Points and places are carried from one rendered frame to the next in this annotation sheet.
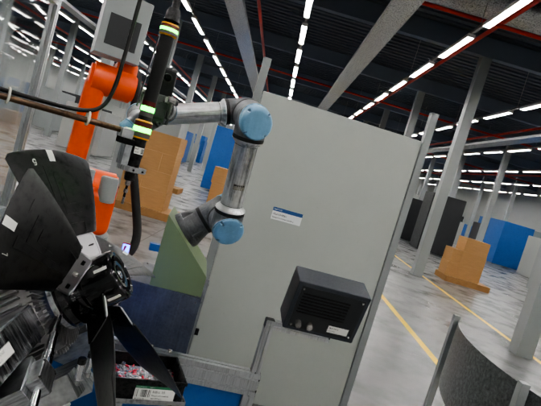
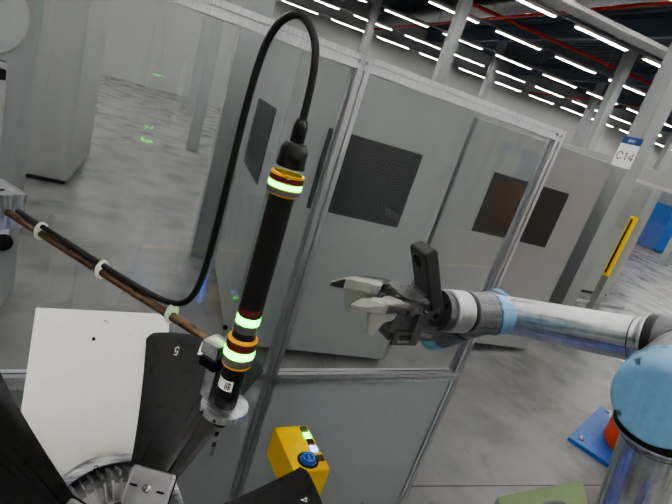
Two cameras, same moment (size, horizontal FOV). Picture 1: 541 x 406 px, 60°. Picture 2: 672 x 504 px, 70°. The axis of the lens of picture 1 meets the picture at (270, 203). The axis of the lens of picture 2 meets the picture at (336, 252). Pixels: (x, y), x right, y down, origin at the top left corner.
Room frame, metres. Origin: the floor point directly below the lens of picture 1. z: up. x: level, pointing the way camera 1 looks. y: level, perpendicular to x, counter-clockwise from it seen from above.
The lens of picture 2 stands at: (1.02, -0.24, 1.92)
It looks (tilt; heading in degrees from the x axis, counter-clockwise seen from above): 17 degrees down; 68
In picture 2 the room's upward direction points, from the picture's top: 18 degrees clockwise
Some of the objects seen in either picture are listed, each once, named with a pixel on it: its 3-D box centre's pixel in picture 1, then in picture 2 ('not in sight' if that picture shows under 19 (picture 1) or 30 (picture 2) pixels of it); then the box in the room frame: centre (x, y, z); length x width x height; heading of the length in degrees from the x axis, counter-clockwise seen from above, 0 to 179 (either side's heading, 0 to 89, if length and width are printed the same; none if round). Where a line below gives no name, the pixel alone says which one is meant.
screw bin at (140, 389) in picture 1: (145, 377); not in sight; (1.38, 0.21, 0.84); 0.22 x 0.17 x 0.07; 113
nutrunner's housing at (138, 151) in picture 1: (152, 90); (257, 287); (1.16, 0.35, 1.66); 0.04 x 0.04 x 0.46
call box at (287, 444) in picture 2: not in sight; (296, 462); (1.47, 0.70, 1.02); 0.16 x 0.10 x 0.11; 99
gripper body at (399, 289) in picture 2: (159, 108); (413, 312); (1.44, 0.40, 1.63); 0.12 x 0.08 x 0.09; 9
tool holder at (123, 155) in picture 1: (132, 151); (225, 379); (1.15, 0.36, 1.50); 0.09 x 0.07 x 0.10; 134
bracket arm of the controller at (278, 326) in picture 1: (297, 329); not in sight; (1.62, -0.22, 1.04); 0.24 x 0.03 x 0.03; 99
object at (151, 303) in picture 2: (4, 96); (99, 270); (0.95, 0.57, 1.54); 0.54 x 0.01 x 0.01; 134
